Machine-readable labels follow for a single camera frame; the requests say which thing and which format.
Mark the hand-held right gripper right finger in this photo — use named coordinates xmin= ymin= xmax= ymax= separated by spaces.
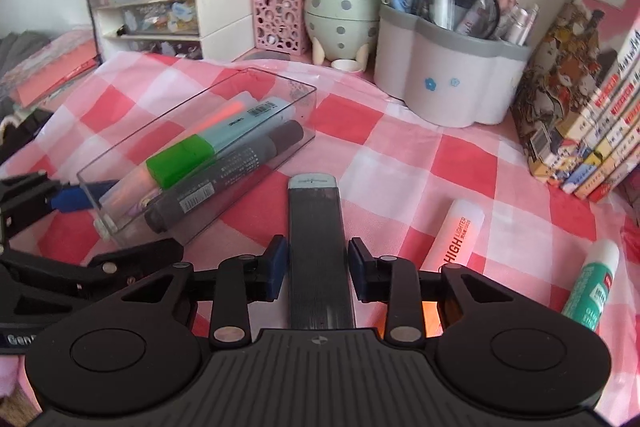
xmin=347 ymin=237 xmax=506 ymax=344

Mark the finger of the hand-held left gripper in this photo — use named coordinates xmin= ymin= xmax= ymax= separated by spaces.
xmin=0 ymin=238 xmax=187 ymax=325
xmin=0 ymin=173 xmax=121 ymax=240

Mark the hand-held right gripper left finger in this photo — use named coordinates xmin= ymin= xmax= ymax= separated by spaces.
xmin=122 ymin=236 xmax=290 ymax=349

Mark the grey case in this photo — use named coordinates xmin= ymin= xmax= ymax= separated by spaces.
xmin=287 ymin=174 xmax=357 ymax=330

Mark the purple patterned pen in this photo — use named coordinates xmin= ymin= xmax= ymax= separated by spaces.
xmin=97 ymin=92 xmax=256 ymax=238

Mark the black marker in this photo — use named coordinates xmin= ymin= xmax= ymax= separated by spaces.
xmin=144 ymin=119 xmax=306 ymax=234

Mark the green capped highlighter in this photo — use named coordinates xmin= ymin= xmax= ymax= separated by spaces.
xmin=146 ymin=98 xmax=297 ymax=188

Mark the clear plastic tray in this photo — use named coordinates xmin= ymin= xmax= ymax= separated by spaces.
xmin=77 ymin=67 xmax=318 ymax=250

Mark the orange highlighter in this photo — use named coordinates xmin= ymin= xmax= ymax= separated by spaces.
xmin=422 ymin=199 xmax=486 ymax=340

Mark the pink checkered tablecloth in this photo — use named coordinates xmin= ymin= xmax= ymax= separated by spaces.
xmin=0 ymin=49 xmax=640 ymax=427

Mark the pink notebook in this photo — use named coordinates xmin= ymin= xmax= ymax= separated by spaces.
xmin=7 ymin=38 xmax=101 ymax=108

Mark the grey cloth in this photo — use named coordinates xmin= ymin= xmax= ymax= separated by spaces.
xmin=0 ymin=31 xmax=53 ymax=68

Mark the small white round lid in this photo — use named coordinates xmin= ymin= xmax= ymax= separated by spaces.
xmin=332 ymin=58 xmax=367 ymax=74

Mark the white flower-shaped pen holder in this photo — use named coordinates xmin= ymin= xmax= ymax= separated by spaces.
xmin=374 ymin=2 xmax=533 ymax=128

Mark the white drawer organiser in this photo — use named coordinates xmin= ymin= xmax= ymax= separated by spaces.
xmin=92 ymin=0 xmax=253 ymax=62

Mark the green white glue stick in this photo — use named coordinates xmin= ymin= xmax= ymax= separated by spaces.
xmin=560 ymin=239 xmax=621 ymax=334

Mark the pink perforated pen holder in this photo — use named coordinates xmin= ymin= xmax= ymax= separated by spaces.
xmin=247 ymin=0 xmax=313 ymax=56

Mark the green egg-shaped pen holder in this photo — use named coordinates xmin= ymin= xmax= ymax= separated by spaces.
xmin=305 ymin=0 xmax=381 ymax=65

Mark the black magnifying glass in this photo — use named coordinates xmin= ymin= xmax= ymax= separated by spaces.
xmin=430 ymin=0 xmax=501 ymax=40

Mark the cartoon cover book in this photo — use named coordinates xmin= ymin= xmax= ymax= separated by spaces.
xmin=512 ymin=0 xmax=640 ymax=182

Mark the black object with white cord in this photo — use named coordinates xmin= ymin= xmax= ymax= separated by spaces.
xmin=0 ymin=109 xmax=57 ymax=164

